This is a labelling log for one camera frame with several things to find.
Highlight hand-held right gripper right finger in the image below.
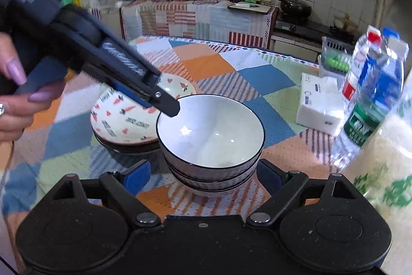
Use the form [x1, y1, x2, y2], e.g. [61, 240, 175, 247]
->
[246, 158, 350, 227]

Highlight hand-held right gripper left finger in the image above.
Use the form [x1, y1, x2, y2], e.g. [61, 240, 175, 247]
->
[48, 159, 161, 228]

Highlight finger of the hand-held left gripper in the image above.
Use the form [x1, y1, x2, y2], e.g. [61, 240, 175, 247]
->
[109, 77, 181, 118]
[82, 33, 161, 92]

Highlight pink bear carrot plate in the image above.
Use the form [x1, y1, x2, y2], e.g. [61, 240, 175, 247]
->
[90, 74, 198, 145]

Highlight white bowl with dark rim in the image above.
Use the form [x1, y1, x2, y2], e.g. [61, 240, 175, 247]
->
[167, 156, 260, 187]
[156, 94, 266, 175]
[175, 173, 255, 197]

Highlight person's left hand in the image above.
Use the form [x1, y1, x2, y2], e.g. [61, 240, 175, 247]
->
[0, 32, 66, 142]

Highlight white plate with dark rim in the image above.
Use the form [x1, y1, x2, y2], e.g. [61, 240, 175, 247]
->
[106, 144, 162, 155]

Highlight striped patchwork counter cloth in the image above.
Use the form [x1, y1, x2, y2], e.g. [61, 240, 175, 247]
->
[120, 0, 278, 49]

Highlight white tissue pack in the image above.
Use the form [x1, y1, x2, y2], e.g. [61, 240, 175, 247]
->
[295, 72, 350, 136]

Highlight patchwork checked tablecloth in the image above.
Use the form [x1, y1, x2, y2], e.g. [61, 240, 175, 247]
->
[0, 35, 351, 230]

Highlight green label water bottle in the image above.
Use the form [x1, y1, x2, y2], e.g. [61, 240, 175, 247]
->
[330, 37, 411, 171]

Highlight red label water bottle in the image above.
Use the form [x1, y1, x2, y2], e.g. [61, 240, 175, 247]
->
[341, 31, 382, 102]

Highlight clear bag of rice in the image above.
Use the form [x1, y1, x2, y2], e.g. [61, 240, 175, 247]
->
[341, 79, 412, 275]

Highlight green plastic packets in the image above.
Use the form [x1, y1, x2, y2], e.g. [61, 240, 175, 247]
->
[323, 57, 351, 73]

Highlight dark cutting board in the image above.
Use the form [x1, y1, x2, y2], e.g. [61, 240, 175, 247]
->
[227, 2, 270, 13]

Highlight white plastic basket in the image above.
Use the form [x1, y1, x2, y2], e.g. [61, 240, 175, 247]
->
[317, 36, 356, 78]

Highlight black gas stove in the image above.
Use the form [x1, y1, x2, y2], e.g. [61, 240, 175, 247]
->
[273, 18, 358, 41]

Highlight blue label water bottle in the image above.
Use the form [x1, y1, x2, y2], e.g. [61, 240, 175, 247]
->
[360, 27, 404, 111]

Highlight black wok with lid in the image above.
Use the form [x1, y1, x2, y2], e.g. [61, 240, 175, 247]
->
[277, 0, 313, 20]

